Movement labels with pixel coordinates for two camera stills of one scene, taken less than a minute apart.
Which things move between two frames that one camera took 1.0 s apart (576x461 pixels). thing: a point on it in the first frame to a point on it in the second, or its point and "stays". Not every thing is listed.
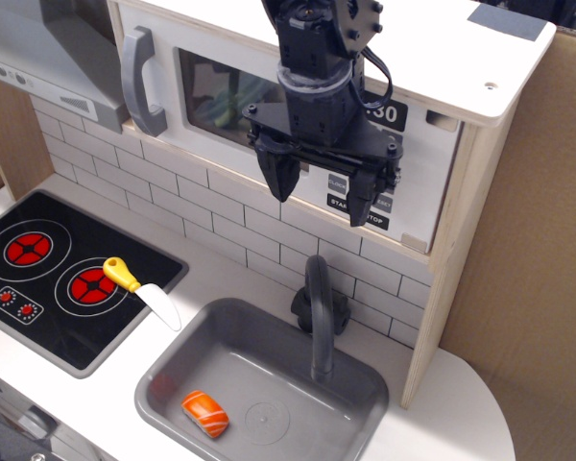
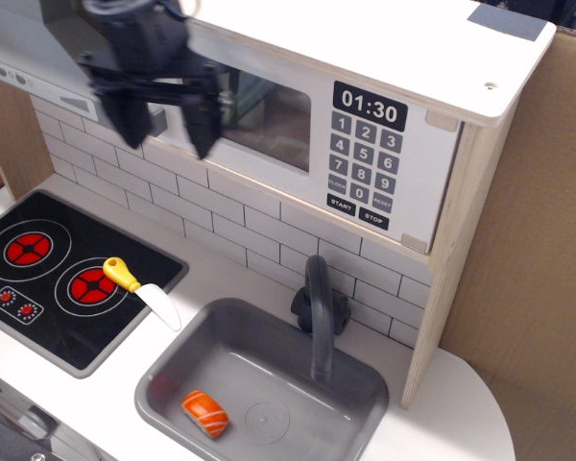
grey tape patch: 508,21 stays
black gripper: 322,118 to 150,54
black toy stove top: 43,279 stays
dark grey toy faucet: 321,314 stays
